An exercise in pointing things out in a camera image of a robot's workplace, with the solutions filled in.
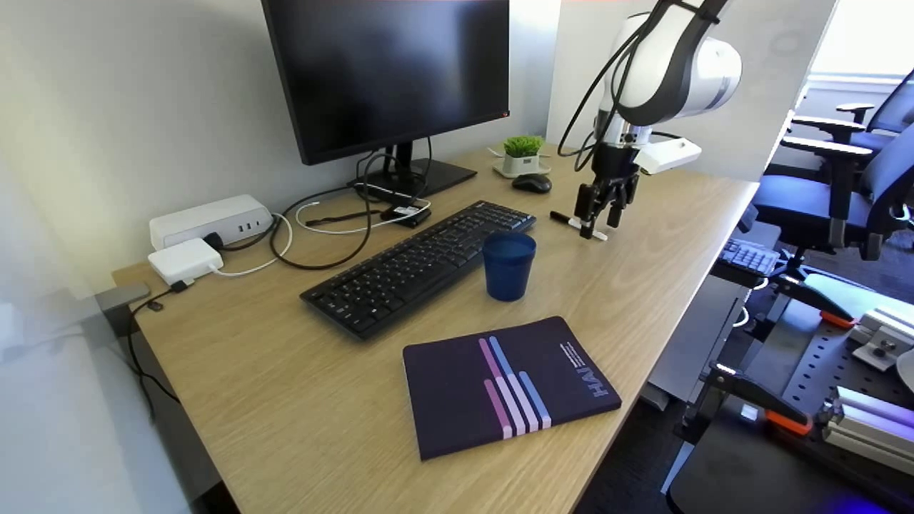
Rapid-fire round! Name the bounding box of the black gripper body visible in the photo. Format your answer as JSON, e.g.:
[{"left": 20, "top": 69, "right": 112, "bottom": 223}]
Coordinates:
[{"left": 591, "top": 107, "right": 638, "bottom": 206}]

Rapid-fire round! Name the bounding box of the white black marker pen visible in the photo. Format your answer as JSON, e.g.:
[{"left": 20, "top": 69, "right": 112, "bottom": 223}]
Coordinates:
[{"left": 549, "top": 212, "right": 609, "bottom": 243}]

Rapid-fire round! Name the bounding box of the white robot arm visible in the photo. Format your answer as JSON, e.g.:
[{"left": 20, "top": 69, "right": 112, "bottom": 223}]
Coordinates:
[{"left": 572, "top": 0, "right": 742, "bottom": 237}]

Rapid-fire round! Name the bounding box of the blue plastic cup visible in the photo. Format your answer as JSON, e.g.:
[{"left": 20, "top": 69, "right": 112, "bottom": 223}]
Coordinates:
[{"left": 482, "top": 230, "right": 537, "bottom": 303}]

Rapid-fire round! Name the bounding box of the black computer mouse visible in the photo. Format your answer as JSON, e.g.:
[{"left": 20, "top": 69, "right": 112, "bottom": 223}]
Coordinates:
[{"left": 511, "top": 174, "right": 552, "bottom": 193}]

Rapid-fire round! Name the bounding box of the small green potted plant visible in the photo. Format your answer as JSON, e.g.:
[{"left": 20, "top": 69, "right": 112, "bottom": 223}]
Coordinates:
[{"left": 494, "top": 134, "right": 542, "bottom": 179}]

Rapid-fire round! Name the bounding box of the black usb adapter with label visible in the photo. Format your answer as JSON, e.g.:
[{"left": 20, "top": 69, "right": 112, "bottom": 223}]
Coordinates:
[{"left": 394, "top": 206, "right": 431, "bottom": 229}]

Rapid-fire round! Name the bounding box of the white partition board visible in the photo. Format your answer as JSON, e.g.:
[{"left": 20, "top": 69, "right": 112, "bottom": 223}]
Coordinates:
[{"left": 549, "top": 0, "right": 838, "bottom": 179}]

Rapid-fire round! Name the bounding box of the dark purple striped notebook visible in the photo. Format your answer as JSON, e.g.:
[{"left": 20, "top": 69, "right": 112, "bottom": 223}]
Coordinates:
[{"left": 402, "top": 317, "right": 622, "bottom": 460}]

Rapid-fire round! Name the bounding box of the blue office chair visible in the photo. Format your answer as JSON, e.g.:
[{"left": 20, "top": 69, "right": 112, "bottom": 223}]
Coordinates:
[{"left": 755, "top": 72, "right": 914, "bottom": 259}]

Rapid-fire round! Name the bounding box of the black computer keyboard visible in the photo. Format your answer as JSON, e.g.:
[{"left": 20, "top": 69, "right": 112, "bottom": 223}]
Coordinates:
[{"left": 300, "top": 199, "right": 534, "bottom": 340}]

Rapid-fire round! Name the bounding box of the black computer monitor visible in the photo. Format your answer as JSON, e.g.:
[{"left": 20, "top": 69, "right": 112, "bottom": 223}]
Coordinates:
[{"left": 261, "top": 0, "right": 508, "bottom": 197}]

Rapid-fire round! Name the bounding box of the orange black clamp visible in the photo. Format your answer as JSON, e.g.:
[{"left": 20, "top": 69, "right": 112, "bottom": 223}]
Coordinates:
[{"left": 707, "top": 363, "right": 815, "bottom": 437}]

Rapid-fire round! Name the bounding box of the silver aluminium extrusion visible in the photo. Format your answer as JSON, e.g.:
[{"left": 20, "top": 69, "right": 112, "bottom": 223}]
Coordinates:
[{"left": 824, "top": 387, "right": 914, "bottom": 476}]

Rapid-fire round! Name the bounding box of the white power strip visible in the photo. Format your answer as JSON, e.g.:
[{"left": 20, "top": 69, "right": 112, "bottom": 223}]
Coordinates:
[{"left": 148, "top": 193, "right": 272, "bottom": 247}]

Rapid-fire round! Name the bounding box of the white adapter box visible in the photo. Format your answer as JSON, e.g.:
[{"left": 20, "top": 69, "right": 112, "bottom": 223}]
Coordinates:
[{"left": 148, "top": 237, "right": 224, "bottom": 286}]

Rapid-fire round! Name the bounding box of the black looped cable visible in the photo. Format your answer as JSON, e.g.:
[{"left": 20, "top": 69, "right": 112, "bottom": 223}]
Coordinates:
[{"left": 267, "top": 179, "right": 384, "bottom": 273}]

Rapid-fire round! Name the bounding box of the white cable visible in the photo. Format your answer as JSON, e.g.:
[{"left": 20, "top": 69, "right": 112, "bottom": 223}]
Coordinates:
[{"left": 211, "top": 197, "right": 402, "bottom": 279}]

